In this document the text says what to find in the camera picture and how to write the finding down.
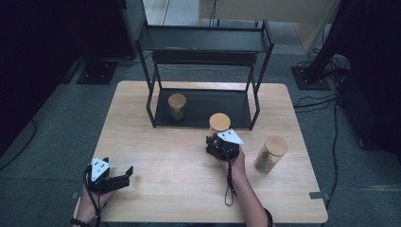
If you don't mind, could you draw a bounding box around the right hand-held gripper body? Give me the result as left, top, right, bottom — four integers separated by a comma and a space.
205, 128, 245, 162

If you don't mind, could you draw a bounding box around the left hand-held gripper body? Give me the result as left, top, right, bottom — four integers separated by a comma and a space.
83, 157, 118, 194

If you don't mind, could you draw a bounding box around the beige-filled jar wooden lid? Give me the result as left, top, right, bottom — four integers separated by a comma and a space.
208, 112, 232, 137

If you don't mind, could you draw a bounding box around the black metal two-tier shelf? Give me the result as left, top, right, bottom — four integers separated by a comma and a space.
135, 19, 275, 131

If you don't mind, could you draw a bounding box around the short glass jar wooden lid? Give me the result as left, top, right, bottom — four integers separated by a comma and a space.
166, 93, 188, 122

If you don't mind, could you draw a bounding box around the person's right hand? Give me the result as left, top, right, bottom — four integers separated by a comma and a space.
217, 146, 247, 184

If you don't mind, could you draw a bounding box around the person's left hand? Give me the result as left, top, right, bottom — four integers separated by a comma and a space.
76, 188, 116, 227

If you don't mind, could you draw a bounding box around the tall glass jar wooden lid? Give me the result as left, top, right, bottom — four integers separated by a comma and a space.
253, 134, 289, 175

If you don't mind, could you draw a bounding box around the black wristband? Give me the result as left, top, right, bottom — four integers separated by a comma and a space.
263, 207, 274, 227

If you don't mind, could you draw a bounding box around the dark curtain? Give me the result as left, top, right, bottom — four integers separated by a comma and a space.
0, 0, 127, 155

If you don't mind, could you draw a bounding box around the black leaning stand pole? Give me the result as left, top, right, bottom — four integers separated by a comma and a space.
304, 0, 357, 83

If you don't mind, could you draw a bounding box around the dark metal cabinet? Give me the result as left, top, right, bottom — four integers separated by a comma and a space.
117, 0, 148, 61

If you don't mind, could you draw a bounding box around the black equipment case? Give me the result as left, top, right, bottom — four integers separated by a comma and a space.
336, 71, 401, 156

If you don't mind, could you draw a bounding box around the left hand-held gripper black cable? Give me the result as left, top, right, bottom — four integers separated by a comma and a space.
82, 165, 103, 227

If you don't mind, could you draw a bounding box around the hand-held gripper black cable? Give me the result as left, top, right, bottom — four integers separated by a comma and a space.
82, 165, 103, 227
223, 149, 238, 208

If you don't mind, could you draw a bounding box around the right hand-held gripper black cable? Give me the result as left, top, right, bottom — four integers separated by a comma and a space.
223, 149, 238, 208

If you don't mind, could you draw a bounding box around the black bead bracelet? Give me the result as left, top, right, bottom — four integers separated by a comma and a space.
69, 218, 93, 227

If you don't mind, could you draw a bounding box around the black floor cable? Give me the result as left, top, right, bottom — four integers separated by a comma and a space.
292, 93, 340, 109
324, 100, 340, 210
294, 99, 340, 114
0, 118, 38, 171

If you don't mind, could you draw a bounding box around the black stand base plate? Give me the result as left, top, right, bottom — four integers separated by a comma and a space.
290, 64, 332, 92
76, 61, 118, 86

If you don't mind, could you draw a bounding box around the tangle of black cables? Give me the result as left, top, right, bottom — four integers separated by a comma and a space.
296, 46, 352, 83

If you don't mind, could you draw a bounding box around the black hanging cable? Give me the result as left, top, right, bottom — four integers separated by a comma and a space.
209, 0, 219, 27

